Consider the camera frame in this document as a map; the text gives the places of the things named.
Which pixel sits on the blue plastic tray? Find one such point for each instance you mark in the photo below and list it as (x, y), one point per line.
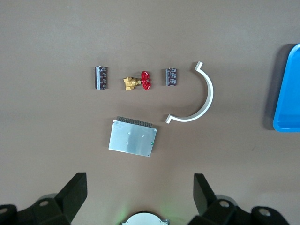
(290, 98)

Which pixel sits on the small black connector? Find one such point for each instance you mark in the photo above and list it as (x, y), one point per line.
(171, 78)

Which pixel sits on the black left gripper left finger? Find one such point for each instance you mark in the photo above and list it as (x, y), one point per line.
(70, 197)

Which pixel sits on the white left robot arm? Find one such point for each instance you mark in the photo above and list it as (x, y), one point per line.
(143, 220)

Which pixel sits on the long dark brown capacitor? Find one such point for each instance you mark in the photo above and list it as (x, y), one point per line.
(101, 78)

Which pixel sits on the brass valve red handwheel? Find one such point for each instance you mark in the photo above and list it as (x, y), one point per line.
(131, 82)

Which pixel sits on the silver metal power supply box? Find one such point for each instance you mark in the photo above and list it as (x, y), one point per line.
(131, 138)

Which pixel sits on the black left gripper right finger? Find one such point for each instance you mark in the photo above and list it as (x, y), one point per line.
(206, 199)

